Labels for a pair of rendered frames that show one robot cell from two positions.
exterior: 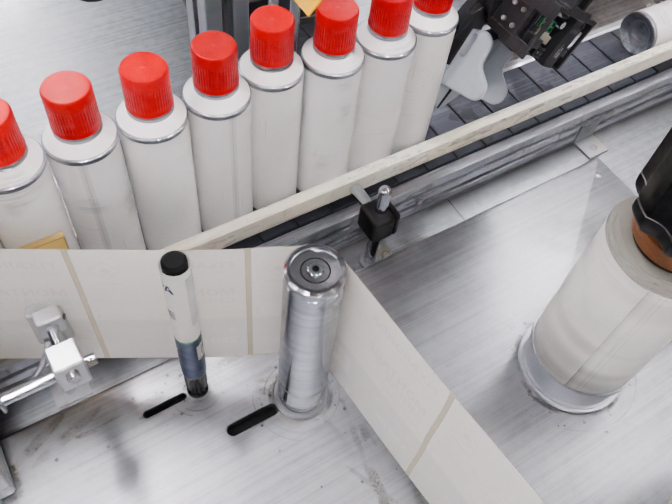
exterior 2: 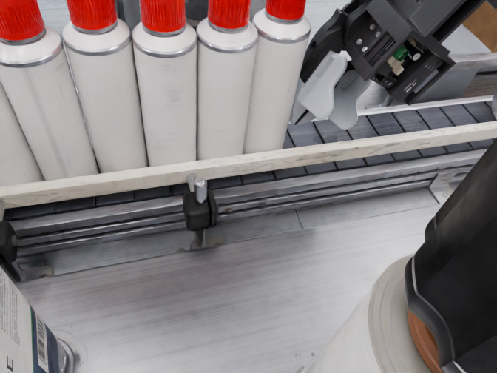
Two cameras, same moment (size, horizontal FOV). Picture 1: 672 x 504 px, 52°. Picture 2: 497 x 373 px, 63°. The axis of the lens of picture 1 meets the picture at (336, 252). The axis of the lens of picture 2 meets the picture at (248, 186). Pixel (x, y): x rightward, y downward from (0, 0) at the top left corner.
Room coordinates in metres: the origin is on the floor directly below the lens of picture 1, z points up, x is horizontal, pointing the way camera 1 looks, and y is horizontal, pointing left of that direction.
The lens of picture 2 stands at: (0.19, -0.14, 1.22)
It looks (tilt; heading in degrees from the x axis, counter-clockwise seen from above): 51 degrees down; 16
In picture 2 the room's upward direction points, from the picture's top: 9 degrees clockwise
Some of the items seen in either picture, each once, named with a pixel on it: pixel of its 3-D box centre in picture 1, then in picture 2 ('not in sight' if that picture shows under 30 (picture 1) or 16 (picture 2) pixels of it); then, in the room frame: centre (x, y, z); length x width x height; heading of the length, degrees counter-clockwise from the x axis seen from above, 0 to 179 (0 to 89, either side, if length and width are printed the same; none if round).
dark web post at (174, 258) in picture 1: (187, 334); not in sight; (0.21, 0.09, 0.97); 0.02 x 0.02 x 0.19
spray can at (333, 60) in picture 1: (327, 106); (168, 92); (0.45, 0.03, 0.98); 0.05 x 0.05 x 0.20
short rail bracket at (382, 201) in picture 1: (377, 228); (201, 218); (0.39, -0.04, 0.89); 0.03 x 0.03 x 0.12; 39
